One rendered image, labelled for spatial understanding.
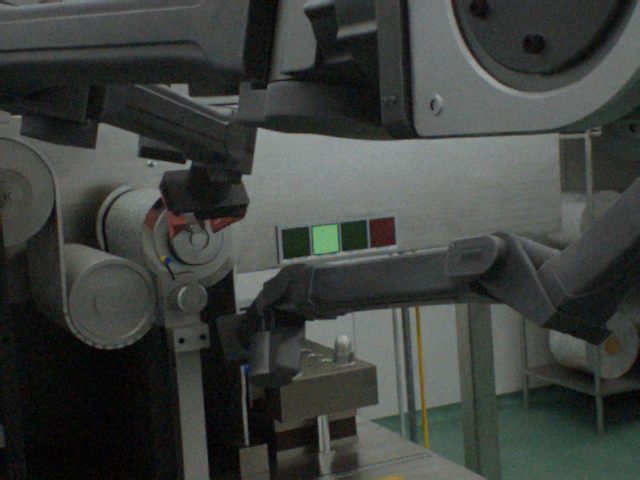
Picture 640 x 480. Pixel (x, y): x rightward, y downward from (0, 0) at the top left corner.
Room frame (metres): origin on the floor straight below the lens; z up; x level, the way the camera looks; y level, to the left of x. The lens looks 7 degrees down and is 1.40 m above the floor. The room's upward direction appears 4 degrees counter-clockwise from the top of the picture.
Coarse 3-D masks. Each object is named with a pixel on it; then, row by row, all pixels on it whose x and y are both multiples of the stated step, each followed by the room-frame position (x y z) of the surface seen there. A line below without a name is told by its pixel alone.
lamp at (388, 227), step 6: (372, 222) 1.95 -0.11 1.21; (378, 222) 1.95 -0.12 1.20; (384, 222) 1.96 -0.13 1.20; (390, 222) 1.96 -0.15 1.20; (372, 228) 1.95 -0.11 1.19; (378, 228) 1.95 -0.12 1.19; (384, 228) 1.96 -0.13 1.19; (390, 228) 1.96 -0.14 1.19; (372, 234) 1.95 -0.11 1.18; (378, 234) 1.95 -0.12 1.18; (384, 234) 1.96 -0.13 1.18; (390, 234) 1.96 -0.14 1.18; (372, 240) 1.95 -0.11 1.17; (378, 240) 1.95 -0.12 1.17; (384, 240) 1.96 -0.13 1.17; (390, 240) 1.96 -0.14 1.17; (372, 246) 1.95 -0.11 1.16
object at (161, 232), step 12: (156, 228) 1.43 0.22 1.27; (168, 228) 1.44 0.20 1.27; (228, 228) 1.48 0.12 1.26; (156, 240) 1.43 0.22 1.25; (228, 240) 1.48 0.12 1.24; (156, 252) 1.44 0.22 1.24; (168, 252) 1.44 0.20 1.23; (228, 252) 1.48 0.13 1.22; (168, 264) 1.44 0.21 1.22; (180, 264) 1.45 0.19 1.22; (216, 264) 1.47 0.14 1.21; (204, 276) 1.46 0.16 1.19
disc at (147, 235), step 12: (156, 204) 1.44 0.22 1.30; (156, 216) 1.44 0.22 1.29; (144, 228) 1.43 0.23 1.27; (240, 228) 1.49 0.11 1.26; (144, 240) 1.43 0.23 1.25; (240, 240) 1.49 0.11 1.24; (144, 252) 1.43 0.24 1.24; (156, 264) 1.44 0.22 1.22; (228, 264) 1.48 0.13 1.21; (216, 276) 1.47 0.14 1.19
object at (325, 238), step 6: (318, 228) 1.90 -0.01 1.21; (324, 228) 1.91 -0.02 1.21; (330, 228) 1.91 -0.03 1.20; (336, 228) 1.92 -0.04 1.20; (318, 234) 1.90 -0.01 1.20; (324, 234) 1.90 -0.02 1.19; (330, 234) 1.91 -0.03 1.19; (336, 234) 1.92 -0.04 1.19; (318, 240) 1.90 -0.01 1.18; (324, 240) 1.90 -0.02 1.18; (330, 240) 1.91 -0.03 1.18; (336, 240) 1.91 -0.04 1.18; (318, 246) 1.90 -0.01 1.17; (324, 246) 1.90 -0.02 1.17; (330, 246) 1.91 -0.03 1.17; (336, 246) 1.91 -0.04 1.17; (318, 252) 1.90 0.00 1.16; (324, 252) 1.90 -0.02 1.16
